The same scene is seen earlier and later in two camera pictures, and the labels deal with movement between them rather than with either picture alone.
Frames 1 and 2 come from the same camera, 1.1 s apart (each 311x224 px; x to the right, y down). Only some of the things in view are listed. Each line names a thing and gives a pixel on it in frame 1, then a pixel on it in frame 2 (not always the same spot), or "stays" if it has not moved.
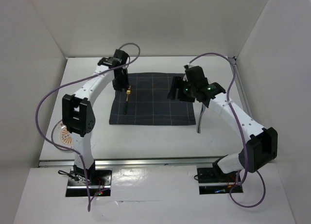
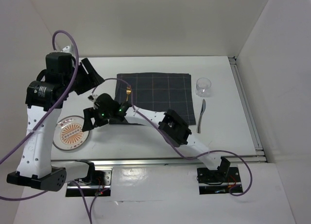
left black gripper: [124, 84] -> [88, 83]
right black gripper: [178, 82] -> [90, 113]
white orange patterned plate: [60, 135] stays
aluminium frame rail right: [240, 86] stays
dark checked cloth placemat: [148, 103] stays
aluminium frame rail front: [134, 162] stays
